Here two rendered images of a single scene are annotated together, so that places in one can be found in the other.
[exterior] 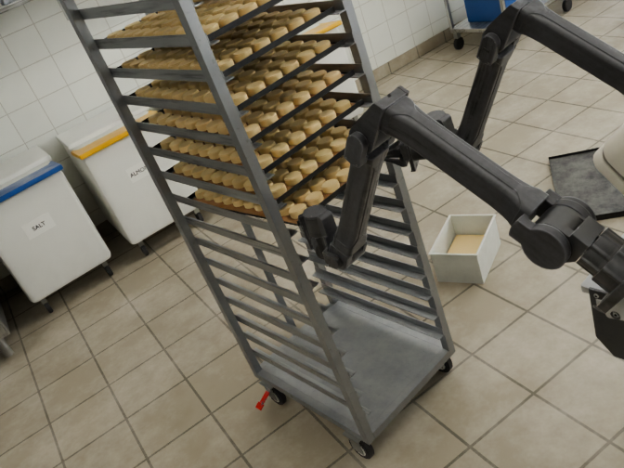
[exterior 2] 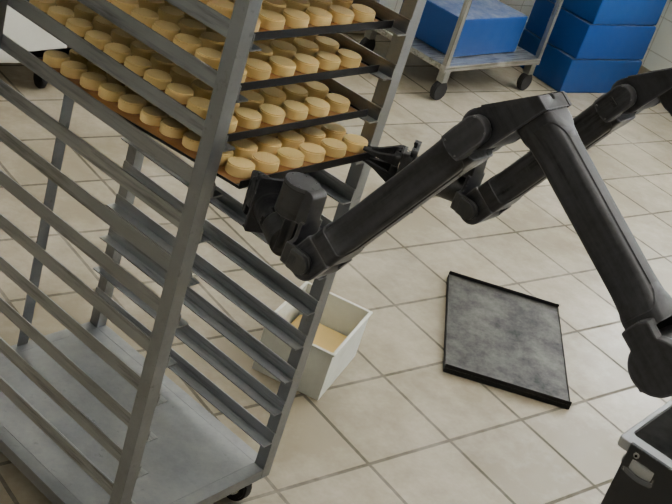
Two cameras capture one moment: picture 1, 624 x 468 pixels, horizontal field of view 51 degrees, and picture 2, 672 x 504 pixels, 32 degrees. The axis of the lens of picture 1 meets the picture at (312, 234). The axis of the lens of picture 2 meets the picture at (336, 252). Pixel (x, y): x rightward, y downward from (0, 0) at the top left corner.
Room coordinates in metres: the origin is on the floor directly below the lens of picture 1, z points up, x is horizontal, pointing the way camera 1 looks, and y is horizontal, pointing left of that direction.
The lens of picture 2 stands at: (-0.15, 0.59, 1.84)
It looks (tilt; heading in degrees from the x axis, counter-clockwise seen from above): 28 degrees down; 335
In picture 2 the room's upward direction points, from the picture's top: 18 degrees clockwise
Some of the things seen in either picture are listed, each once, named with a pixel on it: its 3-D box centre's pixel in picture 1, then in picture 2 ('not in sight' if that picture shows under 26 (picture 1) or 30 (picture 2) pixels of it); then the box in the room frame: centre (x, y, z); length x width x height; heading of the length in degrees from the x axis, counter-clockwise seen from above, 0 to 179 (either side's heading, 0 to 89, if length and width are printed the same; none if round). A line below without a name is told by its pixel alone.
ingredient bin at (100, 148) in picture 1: (136, 178); not in sight; (3.95, 0.90, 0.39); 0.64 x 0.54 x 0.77; 22
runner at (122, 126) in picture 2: (226, 210); (101, 106); (1.81, 0.21, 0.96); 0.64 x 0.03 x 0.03; 32
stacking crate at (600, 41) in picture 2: not in sight; (591, 27); (5.26, -3.00, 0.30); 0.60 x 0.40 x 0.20; 111
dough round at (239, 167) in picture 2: (298, 211); (240, 167); (1.56, 0.01, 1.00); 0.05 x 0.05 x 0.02
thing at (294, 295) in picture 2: (347, 233); (210, 233); (2.02, -0.12, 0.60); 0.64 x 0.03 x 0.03; 32
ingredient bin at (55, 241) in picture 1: (40, 231); not in sight; (3.72, 1.50, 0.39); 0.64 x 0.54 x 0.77; 24
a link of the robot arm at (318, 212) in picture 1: (329, 235); (304, 223); (1.33, -0.04, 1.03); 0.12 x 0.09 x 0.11; 33
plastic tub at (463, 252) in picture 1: (466, 248); (312, 339); (2.39, -0.62, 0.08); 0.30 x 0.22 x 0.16; 141
